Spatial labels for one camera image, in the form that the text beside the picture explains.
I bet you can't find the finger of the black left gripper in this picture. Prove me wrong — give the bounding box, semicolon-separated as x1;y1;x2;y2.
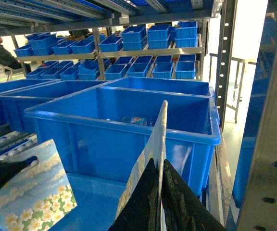
0;155;38;200

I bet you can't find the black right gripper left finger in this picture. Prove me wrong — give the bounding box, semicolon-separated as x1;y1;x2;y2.
109;158;159;231

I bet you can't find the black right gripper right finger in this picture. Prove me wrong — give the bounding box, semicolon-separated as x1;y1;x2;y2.
162;159;226;231

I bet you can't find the flower gift bag with figures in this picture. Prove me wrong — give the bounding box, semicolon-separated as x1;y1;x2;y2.
0;140;77;231

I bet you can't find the large blue bin right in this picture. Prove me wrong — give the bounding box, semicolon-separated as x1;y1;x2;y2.
24;87;221;196

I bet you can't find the seated person in background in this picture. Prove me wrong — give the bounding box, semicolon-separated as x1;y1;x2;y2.
0;37;22;69

